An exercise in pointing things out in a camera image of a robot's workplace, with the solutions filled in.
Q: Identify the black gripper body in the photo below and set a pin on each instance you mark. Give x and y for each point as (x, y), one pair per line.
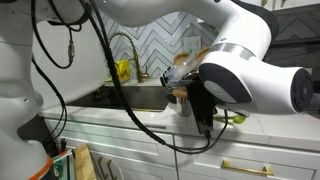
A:
(203, 106)

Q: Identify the silver metal cup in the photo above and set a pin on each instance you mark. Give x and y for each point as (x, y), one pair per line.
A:
(183, 107)

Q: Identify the green plastic spoon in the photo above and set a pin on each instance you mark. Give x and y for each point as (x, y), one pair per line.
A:
(237, 119)

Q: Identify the brown cork lid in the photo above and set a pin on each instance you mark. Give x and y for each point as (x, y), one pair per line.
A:
(180, 92)

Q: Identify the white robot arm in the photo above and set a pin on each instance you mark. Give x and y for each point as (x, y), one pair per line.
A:
(233, 71)

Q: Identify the clear plastic container lid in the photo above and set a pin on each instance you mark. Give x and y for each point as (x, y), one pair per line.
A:
(187, 65)

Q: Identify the gold spring kitchen faucet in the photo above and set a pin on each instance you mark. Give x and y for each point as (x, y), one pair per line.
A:
(141, 77)

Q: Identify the black dish drying rack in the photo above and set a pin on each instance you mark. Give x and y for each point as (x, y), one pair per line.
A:
(172, 79)

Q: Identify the wooden cutting board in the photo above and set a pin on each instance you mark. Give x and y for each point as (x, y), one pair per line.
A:
(182, 56)

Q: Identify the white cabinet drawer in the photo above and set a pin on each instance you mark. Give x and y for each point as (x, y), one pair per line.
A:
(287, 162)

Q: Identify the yellow cloth on faucet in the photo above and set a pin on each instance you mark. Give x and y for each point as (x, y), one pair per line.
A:
(123, 70)

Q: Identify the wooden board by cabinet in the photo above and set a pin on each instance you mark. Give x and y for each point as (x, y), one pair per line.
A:
(83, 164)

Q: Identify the gold drawer handle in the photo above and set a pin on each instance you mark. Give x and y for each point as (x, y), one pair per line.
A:
(266, 170)

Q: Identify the white wall outlet plate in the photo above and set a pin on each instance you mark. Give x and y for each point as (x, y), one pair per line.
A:
(192, 44)

